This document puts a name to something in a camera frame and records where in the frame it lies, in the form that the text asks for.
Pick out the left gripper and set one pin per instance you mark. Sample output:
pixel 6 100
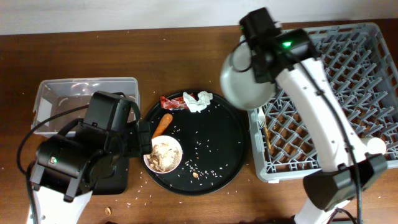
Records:
pixel 132 132

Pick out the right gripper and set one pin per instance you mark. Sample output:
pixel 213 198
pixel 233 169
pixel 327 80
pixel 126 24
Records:
pixel 259 78

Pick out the grey plate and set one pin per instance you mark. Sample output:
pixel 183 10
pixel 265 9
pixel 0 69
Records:
pixel 240 88

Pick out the wooden chopstick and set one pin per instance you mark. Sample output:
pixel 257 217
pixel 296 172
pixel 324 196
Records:
pixel 267 136

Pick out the white paper cup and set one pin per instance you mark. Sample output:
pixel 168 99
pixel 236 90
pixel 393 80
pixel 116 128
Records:
pixel 374 145

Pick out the white plastic fork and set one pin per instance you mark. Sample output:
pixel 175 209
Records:
pixel 261 117

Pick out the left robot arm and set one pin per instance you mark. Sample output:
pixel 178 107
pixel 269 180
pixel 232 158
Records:
pixel 69 165

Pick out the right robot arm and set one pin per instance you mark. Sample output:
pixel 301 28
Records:
pixel 349 164

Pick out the grey dishwasher rack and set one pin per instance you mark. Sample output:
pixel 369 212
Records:
pixel 363 76

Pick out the pink bowl of food scraps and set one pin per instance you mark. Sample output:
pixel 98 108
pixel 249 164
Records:
pixel 166 155

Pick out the orange carrot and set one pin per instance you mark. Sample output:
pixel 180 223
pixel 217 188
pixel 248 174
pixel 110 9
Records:
pixel 163 125

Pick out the red snack wrapper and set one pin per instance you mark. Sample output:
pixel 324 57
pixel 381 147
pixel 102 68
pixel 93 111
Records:
pixel 177 103

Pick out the black plastic bin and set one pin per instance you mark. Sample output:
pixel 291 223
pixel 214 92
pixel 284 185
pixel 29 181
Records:
pixel 115 179

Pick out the crumpled white napkin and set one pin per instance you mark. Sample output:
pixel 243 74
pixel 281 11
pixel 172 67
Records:
pixel 197 105

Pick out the round black tray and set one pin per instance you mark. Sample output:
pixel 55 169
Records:
pixel 214 144

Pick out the nut shell on table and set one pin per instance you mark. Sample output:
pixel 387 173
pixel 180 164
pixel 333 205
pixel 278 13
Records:
pixel 108 211

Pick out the clear plastic bin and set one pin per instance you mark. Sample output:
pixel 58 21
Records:
pixel 62 96

